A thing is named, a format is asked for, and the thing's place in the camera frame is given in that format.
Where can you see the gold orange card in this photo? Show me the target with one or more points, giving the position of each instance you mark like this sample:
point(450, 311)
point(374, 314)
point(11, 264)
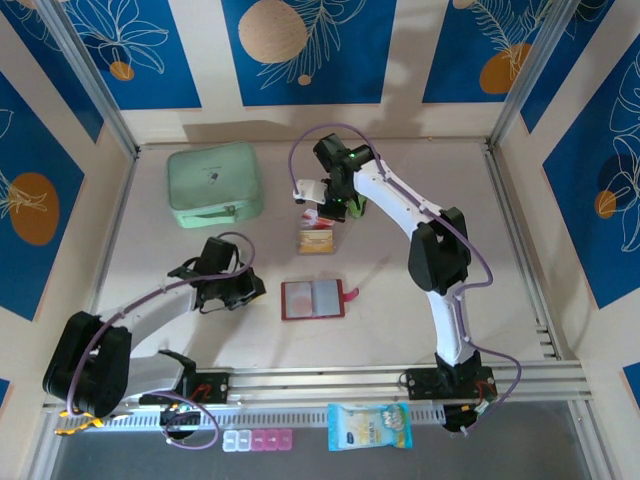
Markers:
point(316, 241)

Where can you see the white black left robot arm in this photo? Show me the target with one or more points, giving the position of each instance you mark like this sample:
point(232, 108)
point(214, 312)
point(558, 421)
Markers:
point(155, 310)

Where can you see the red card holder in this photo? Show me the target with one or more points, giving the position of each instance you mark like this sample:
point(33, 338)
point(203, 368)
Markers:
point(327, 300)

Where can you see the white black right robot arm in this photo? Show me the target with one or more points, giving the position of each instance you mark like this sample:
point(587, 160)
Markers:
point(395, 195)

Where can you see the wide aluminium base rail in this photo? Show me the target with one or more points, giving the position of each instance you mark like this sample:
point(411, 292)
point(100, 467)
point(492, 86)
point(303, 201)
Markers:
point(310, 385)

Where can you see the blue wet wipes packet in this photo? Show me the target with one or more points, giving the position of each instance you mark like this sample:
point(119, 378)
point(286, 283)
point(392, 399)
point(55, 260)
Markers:
point(370, 427)

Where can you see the aluminium table side rail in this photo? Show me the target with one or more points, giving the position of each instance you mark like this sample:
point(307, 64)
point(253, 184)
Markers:
point(507, 200)

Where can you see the small green bottle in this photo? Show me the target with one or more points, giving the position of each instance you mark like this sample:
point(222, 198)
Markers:
point(359, 210)

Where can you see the mint green zip pouch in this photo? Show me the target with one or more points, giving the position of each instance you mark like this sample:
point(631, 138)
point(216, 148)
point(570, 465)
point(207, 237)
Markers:
point(212, 180)

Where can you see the red white card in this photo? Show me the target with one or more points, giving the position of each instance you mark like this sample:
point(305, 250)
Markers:
point(312, 216)

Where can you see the white pink pill organizer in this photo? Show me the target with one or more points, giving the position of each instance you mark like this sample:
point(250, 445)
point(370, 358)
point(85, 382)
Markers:
point(257, 441)

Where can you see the aluminium frame post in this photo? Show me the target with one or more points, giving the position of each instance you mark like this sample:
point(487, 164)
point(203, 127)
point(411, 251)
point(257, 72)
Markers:
point(85, 75)
point(530, 75)

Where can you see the white pink chip card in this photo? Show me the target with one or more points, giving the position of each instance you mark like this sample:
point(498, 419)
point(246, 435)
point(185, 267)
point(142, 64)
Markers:
point(300, 302)

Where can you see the yellow black pliers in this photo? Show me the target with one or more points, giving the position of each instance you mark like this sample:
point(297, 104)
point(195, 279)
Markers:
point(75, 428)

